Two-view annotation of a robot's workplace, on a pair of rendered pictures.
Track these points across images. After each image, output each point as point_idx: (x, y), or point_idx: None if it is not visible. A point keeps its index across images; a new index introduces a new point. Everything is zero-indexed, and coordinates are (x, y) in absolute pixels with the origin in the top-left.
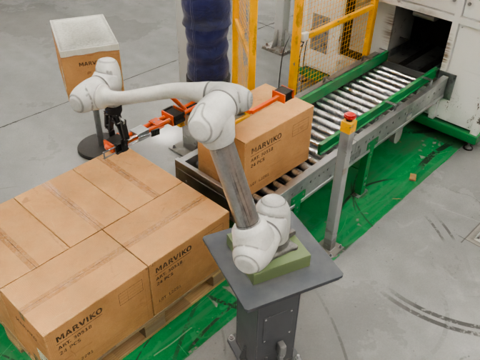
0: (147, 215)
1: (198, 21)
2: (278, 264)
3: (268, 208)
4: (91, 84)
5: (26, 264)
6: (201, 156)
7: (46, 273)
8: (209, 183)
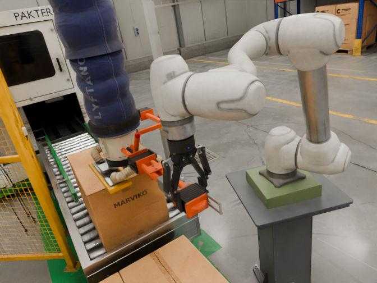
0: None
1: (111, 40)
2: (306, 172)
3: (292, 132)
4: (230, 67)
5: None
6: (107, 235)
7: None
8: (141, 241)
